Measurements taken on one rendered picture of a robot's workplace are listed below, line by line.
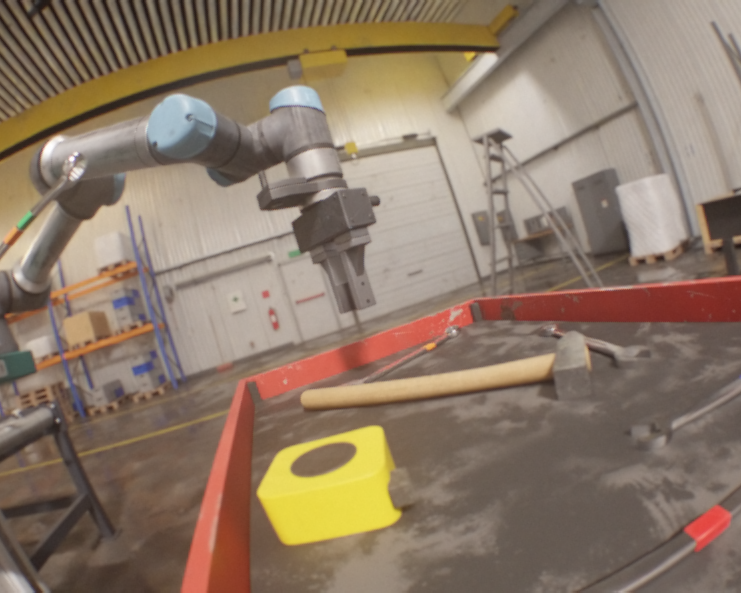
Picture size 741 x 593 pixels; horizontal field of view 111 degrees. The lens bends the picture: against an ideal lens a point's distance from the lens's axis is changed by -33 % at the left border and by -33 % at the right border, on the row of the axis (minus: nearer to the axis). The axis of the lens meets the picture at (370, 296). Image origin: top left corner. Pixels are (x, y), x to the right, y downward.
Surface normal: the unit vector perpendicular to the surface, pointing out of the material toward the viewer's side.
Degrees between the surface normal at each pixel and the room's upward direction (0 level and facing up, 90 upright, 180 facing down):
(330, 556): 0
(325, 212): 90
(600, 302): 90
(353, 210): 90
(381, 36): 90
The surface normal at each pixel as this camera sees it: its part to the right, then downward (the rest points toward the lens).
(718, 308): -0.91, 0.29
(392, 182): 0.28, -0.04
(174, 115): -0.21, 0.11
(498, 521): -0.29, -0.95
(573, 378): -0.49, 0.19
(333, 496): 0.00, 0.04
